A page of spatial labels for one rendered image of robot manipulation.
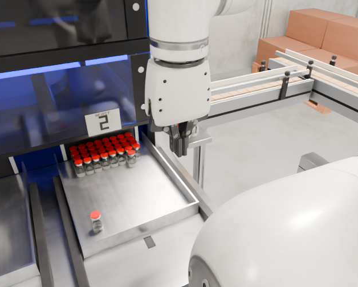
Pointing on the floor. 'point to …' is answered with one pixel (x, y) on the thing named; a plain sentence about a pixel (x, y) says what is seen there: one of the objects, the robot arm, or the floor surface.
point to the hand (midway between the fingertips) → (178, 143)
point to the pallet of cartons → (322, 43)
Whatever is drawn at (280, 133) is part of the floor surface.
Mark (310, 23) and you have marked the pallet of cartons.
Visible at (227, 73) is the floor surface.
